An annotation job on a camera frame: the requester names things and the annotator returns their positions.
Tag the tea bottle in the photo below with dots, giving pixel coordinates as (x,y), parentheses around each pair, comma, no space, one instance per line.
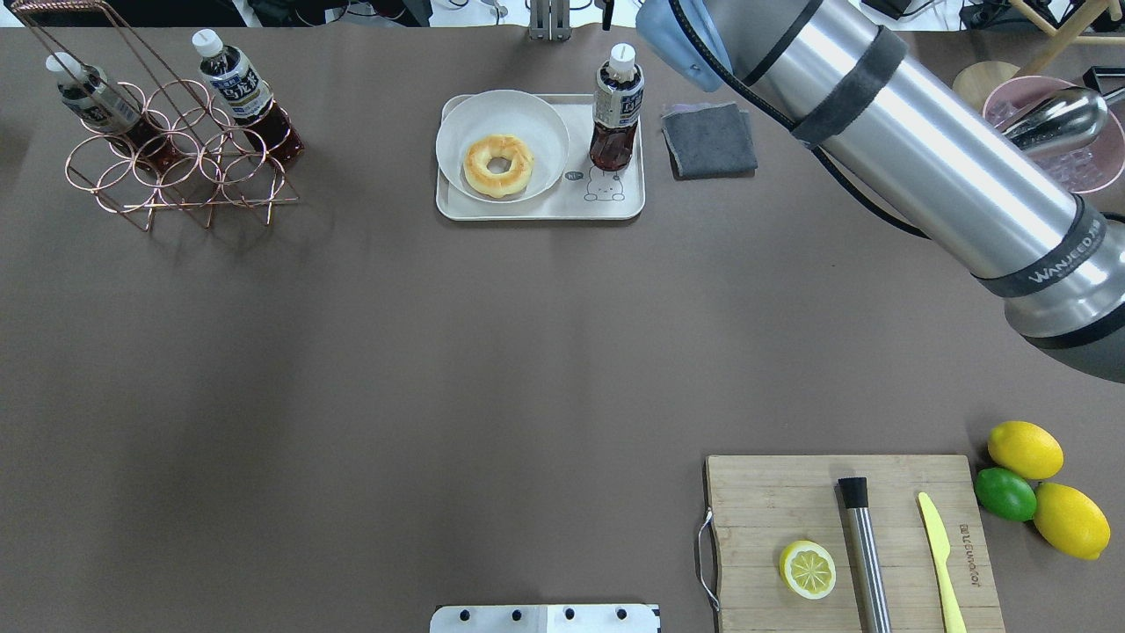
(231,75)
(105,108)
(618,97)

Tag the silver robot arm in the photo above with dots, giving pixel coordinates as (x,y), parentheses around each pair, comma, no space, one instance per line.
(847,88)

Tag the beige serving tray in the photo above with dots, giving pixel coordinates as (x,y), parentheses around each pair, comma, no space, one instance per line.
(583,192)

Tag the glazed donut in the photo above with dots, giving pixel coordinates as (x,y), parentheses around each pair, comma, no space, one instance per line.
(498,165)

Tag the white plate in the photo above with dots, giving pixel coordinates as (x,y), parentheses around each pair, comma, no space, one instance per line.
(503,112)

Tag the grey folded cloth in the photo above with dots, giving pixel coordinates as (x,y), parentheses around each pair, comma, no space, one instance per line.
(709,141)

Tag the wooden cutting board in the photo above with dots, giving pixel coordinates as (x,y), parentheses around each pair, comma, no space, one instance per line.
(762,503)

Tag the metal muddler black tip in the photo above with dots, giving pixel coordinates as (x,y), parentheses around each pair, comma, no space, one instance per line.
(874,607)

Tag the halved lemon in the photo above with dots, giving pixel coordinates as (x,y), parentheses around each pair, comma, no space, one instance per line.
(807,569)

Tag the yellow plastic knife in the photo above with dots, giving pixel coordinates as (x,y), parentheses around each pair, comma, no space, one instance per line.
(941,550)

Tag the wooden stand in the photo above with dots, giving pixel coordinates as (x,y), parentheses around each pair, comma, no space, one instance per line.
(975,83)

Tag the green lime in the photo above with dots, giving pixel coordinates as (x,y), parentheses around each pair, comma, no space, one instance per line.
(1004,493)

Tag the whole lemon near lime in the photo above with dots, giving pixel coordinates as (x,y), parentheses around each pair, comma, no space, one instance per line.
(1026,449)

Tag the whole lemon outer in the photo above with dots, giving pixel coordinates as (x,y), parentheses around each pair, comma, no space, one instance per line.
(1070,521)

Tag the pink bowl of ice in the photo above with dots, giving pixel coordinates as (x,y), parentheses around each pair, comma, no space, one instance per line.
(1084,170)

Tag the metal ice scoop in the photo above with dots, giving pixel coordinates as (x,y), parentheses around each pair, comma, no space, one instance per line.
(1067,119)

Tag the aluminium frame post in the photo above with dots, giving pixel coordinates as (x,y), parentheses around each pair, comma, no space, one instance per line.
(549,20)

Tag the white camera post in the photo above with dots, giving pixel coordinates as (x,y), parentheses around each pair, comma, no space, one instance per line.
(597,617)

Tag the copper wire bottle rack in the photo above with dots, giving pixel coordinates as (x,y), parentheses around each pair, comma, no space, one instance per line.
(221,170)

